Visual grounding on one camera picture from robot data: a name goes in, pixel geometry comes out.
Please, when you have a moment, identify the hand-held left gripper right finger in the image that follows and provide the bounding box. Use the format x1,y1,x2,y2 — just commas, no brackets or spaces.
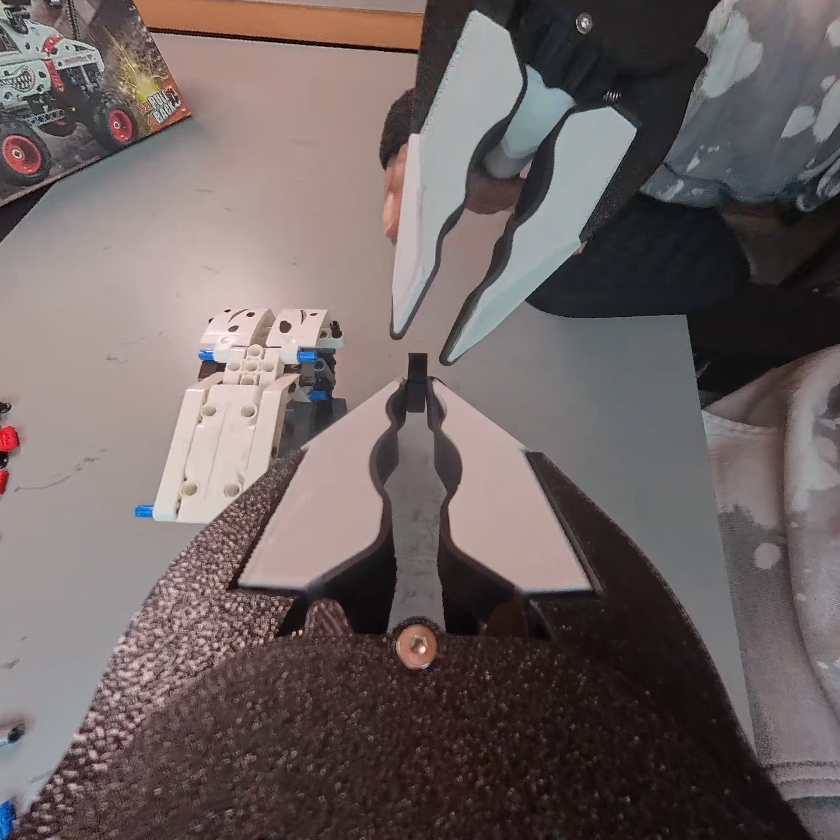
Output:
427,378,597,598

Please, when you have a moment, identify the person's right forearm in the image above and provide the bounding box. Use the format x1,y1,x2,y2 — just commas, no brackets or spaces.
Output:
640,0,840,212

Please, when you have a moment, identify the black toy set box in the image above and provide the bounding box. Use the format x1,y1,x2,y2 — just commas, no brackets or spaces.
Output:
0,0,193,207

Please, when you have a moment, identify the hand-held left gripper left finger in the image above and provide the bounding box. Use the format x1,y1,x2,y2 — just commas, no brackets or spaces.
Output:
236,378,406,590

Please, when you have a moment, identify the pile of blue black pins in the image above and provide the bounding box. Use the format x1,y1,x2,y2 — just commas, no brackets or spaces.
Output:
0,722,27,834

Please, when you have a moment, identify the white toy truck model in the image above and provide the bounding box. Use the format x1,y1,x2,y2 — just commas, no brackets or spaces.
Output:
134,307,350,525

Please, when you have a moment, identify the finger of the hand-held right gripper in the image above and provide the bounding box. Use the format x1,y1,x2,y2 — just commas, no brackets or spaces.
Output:
390,12,529,340
438,104,639,366

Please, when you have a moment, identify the grey desk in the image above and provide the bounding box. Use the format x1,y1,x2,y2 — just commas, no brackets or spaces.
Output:
0,33,756,821

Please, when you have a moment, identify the white curved panel brick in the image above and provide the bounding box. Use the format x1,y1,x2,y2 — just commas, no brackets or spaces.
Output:
266,307,347,362

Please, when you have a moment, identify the person's right hand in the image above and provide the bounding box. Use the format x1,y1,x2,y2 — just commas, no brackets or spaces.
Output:
382,147,526,247

